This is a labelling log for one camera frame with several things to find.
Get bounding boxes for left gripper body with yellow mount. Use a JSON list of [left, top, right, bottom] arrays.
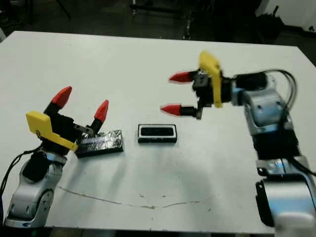
[[26, 111, 93, 156]]

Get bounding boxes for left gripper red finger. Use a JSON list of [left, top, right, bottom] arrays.
[[44, 86, 73, 116], [89, 99, 110, 135]]

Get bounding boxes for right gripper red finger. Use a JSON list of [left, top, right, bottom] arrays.
[[169, 70, 199, 84], [160, 104, 198, 117]]

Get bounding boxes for right gripper body with yellow mount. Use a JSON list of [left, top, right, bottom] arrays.
[[192, 50, 234, 120]]

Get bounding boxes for shiny black box lid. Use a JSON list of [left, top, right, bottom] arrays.
[[75, 129, 125, 158]]

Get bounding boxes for black box base white insert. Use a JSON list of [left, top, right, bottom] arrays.
[[137, 123, 178, 144]]

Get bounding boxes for black bushy plant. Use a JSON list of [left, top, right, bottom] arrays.
[[256, 6, 284, 40]]

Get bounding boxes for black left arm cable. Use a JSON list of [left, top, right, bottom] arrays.
[[0, 148, 42, 223]]

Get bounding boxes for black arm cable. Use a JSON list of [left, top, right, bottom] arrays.
[[263, 70, 316, 177], [0, 148, 42, 223]]

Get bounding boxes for black metal frame cart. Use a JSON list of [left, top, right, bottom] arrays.
[[130, 0, 223, 41]]

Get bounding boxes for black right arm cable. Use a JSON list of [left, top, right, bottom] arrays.
[[263, 70, 316, 177]]

